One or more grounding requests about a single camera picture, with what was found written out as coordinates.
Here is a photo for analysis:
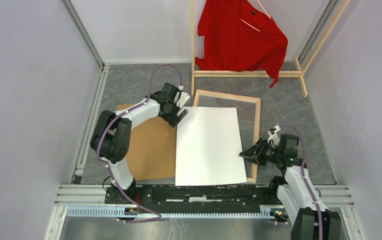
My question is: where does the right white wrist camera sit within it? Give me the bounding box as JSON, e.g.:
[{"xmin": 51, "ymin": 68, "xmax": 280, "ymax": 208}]
[{"xmin": 267, "ymin": 125, "xmax": 281, "ymax": 145}]

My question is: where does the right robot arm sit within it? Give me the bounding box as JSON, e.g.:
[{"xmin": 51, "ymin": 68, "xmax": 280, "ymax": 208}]
[{"xmin": 239, "ymin": 133, "xmax": 342, "ymax": 240}]

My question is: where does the pink clothes hanger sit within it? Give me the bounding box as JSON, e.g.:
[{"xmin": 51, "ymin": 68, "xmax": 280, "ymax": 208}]
[{"xmin": 241, "ymin": 0, "xmax": 272, "ymax": 32}]

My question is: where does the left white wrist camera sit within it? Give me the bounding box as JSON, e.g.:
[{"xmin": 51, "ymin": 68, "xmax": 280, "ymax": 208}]
[{"xmin": 173, "ymin": 85, "xmax": 190, "ymax": 108}]

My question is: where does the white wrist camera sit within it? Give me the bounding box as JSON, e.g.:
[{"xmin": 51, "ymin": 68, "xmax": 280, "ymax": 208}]
[
  {"xmin": 267, "ymin": 125, "xmax": 281, "ymax": 145},
  {"xmin": 173, "ymin": 85, "xmax": 190, "ymax": 108}
]

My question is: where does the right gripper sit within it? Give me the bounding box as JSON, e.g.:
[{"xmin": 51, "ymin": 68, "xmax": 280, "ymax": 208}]
[{"xmin": 238, "ymin": 136, "xmax": 283, "ymax": 166}]

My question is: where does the wooden picture frame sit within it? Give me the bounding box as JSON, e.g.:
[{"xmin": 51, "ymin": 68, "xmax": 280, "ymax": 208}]
[{"xmin": 192, "ymin": 89, "xmax": 262, "ymax": 184}]

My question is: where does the printed photo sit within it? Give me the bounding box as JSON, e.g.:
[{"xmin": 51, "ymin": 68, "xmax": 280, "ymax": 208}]
[{"xmin": 175, "ymin": 106, "xmax": 247, "ymax": 187}]

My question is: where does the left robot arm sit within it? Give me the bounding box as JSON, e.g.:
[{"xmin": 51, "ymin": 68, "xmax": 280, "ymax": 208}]
[{"xmin": 90, "ymin": 83, "xmax": 191, "ymax": 204}]

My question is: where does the red t-shirt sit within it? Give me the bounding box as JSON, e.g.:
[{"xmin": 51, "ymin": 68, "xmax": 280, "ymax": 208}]
[{"xmin": 195, "ymin": 0, "xmax": 289, "ymax": 88}]

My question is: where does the wooden clothes rack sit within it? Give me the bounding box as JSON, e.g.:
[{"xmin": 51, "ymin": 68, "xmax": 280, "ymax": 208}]
[{"xmin": 189, "ymin": 0, "xmax": 351, "ymax": 98}]

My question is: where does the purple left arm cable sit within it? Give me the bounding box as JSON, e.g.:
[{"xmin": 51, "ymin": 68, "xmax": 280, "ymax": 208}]
[{"xmin": 95, "ymin": 64, "xmax": 184, "ymax": 224}]

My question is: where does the brown cardboard backing board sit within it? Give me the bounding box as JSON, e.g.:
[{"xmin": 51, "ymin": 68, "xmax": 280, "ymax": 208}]
[{"xmin": 126, "ymin": 116, "xmax": 177, "ymax": 181}]

